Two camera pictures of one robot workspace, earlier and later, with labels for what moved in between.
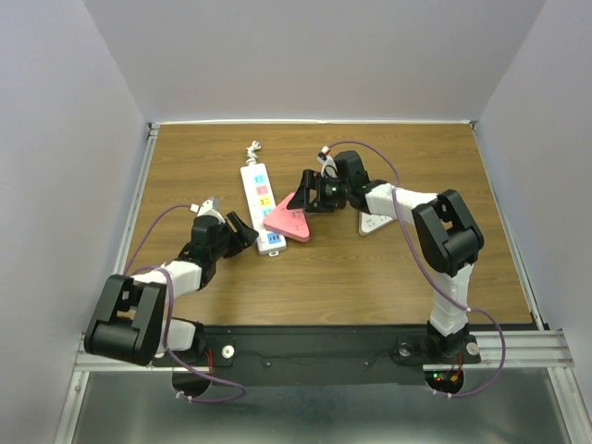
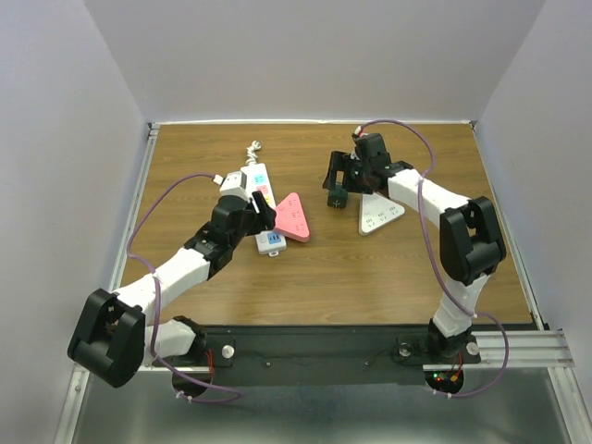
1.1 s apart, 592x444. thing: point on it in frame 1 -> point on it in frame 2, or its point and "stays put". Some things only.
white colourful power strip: (262, 204) stays put
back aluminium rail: (312, 123) stays put
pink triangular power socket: (289, 222) stays put
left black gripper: (245, 235) -> (265, 214)
